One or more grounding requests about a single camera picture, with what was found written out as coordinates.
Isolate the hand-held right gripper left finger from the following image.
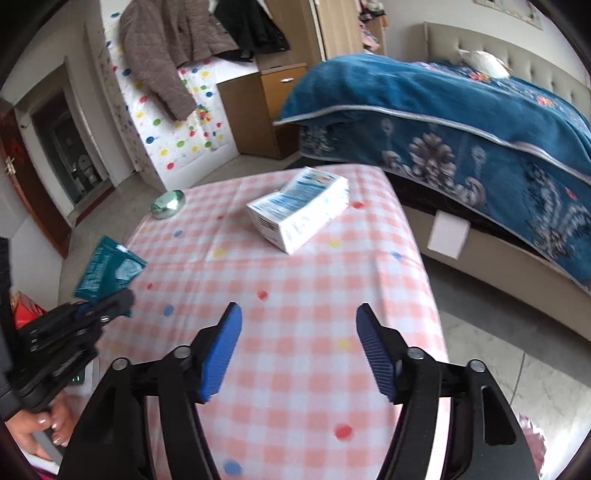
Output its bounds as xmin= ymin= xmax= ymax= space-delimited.
xmin=58 ymin=302 xmax=244 ymax=480

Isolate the beige tufted headboard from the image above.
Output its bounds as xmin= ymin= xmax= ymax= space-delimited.
xmin=425 ymin=21 xmax=591 ymax=112

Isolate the pink checkered tablecloth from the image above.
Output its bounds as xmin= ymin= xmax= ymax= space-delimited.
xmin=90 ymin=164 xmax=451 ymax=480

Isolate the beige bed frame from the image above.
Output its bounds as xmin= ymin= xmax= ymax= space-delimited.
xmin=397 ymin=178 xmax=591 ymax=342

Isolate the black jacket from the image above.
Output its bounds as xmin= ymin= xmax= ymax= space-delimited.
xmin=215 ymin=0 xmax=291 ymax=63

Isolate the framed wall picture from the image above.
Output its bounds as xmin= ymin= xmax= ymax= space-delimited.
xmin=475 ymin=0 xmax=546 ymax=29

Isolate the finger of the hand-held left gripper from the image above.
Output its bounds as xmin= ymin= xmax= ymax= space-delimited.
xmin=76 ymin=288 xmax=136 ymax=320

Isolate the round silver tin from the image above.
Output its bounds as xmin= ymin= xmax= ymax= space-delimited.
xmin=151 ymin=189 xmax=186 ymax=219

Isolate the polka dot cover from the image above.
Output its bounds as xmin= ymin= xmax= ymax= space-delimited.
xmin=85 ymin=11 xmax=238 ymax=192

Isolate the blue patterned blanket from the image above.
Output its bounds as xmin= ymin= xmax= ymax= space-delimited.
xmin=273 ymin=54 xmax=591 ymax=294

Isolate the dark red door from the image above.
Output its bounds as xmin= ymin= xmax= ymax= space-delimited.
xmin=0 ymin=111 xmax=72 ymax=259

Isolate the white paper tag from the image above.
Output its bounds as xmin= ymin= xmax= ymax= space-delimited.
xmin=427 ymin=210 xmax=469 ymax=259

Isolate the wooden cabinet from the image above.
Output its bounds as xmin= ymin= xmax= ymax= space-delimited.
xmin=217 ymin=63 xmax=309 ymax=160

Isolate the red printed bag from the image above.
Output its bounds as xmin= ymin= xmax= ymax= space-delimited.
xmin=11 ymin=291 xmax=47 ymax=328

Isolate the teal foil wrapper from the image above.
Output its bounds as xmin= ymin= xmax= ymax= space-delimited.
xmin=74 ymin=236 xmax=147 ymax=303

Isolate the brown quilted jacket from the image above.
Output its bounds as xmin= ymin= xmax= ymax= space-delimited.
xmin=119 ymin=0 xmax=238 ymax=121

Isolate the person's left hand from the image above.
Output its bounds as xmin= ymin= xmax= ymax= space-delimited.
xmin=4 ymin=396 xmax=75 ymax=462

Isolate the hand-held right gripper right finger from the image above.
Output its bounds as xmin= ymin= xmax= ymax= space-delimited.
xmin=355 ymin=302 xmax=546 ymax=480

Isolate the white printed carton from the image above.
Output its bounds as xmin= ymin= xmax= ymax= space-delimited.
xmin=246 ymin=167 xmax=350 ymax=254

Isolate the white pillow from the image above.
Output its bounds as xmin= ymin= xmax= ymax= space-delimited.
xmin=457 ymin=48 xmax=512 ymax=78

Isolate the wooden wardrobe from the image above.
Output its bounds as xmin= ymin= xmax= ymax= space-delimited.
xmin=316 ymin=0 xmax=389 ymax=63

